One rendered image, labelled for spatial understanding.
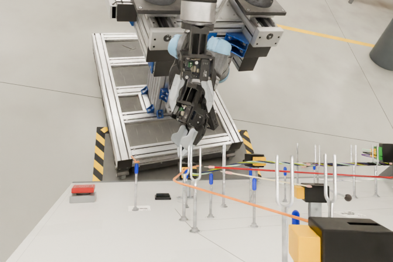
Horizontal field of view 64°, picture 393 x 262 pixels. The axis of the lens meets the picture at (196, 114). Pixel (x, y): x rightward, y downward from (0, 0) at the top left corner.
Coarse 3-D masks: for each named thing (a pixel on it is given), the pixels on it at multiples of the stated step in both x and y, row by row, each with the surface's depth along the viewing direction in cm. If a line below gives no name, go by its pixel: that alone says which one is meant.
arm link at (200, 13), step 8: (184, 8) 64; (192, 8) 63; (200, 8) 63; (208, 8) 63; (216, 8) 66; (184, 16) 64; (192, 16) 63; (200, 16) 63; (208, 16) 64; (200, 24) 64; (208, 24) 65
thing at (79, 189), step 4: (88, 184) 78; (92, 184) 78; (72, 188) 72; (76, 188) 73; (80, 188) 73; (84, 188) 73; (88, 188) 73; (92, 188) 74; (72, 192) 72; (76, 192) 73; (80, 192) 73; (84, 192) 73; (88, 192) 73; (92, 192) 74
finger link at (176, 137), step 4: (180, 128) 91; (184, 128) 92; (180, 132) 91; (184, 132) 92; (188, 132) 92; (172, 136) 89; (176, 136) 90; (180, 136) 92; (172, 140) 89; (176, 140) 91; (176, 144) 91; (180, 144) 92
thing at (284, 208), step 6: (276, 156) 35; (276, 162) 35; (276, 168) 35; (276, 174) 34; (276, 180) 34; (276, 186) 34; (276, 192) 34; (276, 198) 34; (288, 204) 34; (282, 210) 34; (282, 216) 34; (282, 222) 34; (282, 228) 34; (282, 234) 34; (282, 240) 34; (282, 246) 34; (282, 252) 34; (282, 258) 34
